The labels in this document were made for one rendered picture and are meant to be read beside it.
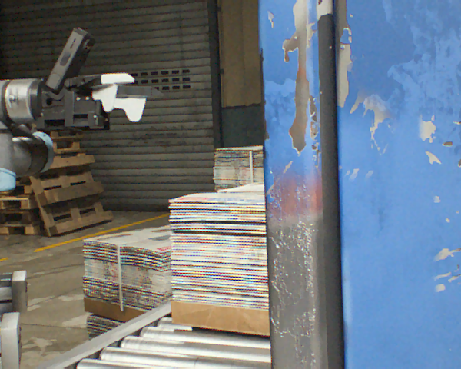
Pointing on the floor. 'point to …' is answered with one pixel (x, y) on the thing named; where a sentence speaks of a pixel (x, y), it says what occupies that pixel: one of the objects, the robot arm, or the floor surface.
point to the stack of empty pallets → (6, 216)
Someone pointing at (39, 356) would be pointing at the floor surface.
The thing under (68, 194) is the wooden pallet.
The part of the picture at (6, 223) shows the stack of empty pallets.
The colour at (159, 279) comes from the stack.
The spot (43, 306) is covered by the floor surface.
